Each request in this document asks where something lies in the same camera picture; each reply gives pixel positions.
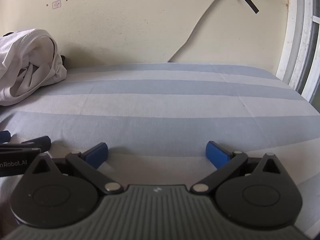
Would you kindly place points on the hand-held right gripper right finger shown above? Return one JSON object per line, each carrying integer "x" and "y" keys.
{"x": 217, "y": 155}

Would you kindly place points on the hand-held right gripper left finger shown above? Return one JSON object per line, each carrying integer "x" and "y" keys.
{"x": 96, "y": 155}

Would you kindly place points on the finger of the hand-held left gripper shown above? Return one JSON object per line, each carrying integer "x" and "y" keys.
{"x": 4, "y": 137}
{"x": 43, "y": 142}

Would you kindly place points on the white printed t-shirt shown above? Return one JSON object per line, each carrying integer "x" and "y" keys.
{"x": 27, "y": 62}

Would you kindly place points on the blue striped bed sheet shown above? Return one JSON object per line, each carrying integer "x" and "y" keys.
{"x": 160, "y": 110}

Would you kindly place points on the black hoodie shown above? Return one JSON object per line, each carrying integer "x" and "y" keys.
{"x": 63, "y": 58}

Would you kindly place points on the white window frame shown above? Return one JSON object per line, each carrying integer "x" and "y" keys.
{"x": 297, "y": 42}

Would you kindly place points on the small pink wall sticker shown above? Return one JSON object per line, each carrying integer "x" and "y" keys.
{"x": 56, "y": 4}

